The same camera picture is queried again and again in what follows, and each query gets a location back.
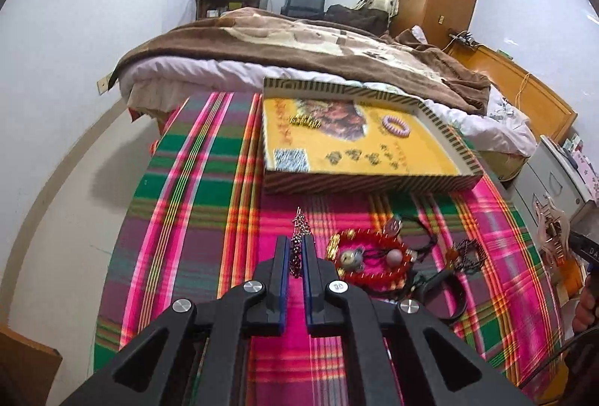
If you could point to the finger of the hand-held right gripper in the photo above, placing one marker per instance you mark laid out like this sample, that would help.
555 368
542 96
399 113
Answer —
585 247

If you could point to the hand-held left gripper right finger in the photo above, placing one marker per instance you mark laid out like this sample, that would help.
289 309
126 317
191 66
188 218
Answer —
309 293

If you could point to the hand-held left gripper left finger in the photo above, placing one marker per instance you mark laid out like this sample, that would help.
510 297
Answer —
282 289

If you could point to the clear gold hair claw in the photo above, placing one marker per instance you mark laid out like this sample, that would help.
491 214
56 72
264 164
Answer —
550 228

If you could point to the black patterned accessory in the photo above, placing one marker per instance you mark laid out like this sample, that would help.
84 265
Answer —
351 260

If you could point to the black smart band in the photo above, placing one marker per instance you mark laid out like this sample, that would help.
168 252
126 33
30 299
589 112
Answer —
433 282

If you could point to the striped cardboard tray yellow inside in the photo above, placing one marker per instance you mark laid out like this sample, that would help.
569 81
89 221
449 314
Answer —
421 153

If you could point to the person's right hand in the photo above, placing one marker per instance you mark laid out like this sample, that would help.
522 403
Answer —
587 307

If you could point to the grey drawer cabinet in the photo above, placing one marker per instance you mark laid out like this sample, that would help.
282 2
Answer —
547 181

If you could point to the yellow bed base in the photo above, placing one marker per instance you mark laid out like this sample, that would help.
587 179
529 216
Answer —
507 162

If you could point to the pink green plaid tablecloth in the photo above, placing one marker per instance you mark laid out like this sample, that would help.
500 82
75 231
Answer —
187 200

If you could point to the white floral duvet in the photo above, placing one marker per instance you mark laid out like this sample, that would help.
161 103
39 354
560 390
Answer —
505 120

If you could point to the wooden headboard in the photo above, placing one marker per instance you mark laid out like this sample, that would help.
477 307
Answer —
524 87

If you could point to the power strip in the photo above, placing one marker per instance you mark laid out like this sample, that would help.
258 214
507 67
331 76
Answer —
463 37

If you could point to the brown printed blanket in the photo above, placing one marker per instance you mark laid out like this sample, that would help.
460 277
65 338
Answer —
281 41

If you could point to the wooden board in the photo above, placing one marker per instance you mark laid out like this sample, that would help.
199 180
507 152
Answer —
23 364

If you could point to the white pillow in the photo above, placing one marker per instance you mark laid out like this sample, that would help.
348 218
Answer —
419 34

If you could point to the dark brown cloth pile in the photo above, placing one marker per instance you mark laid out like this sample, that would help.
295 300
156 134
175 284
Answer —
355 15

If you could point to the wall socket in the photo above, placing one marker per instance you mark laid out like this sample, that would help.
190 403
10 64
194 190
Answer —
102 84

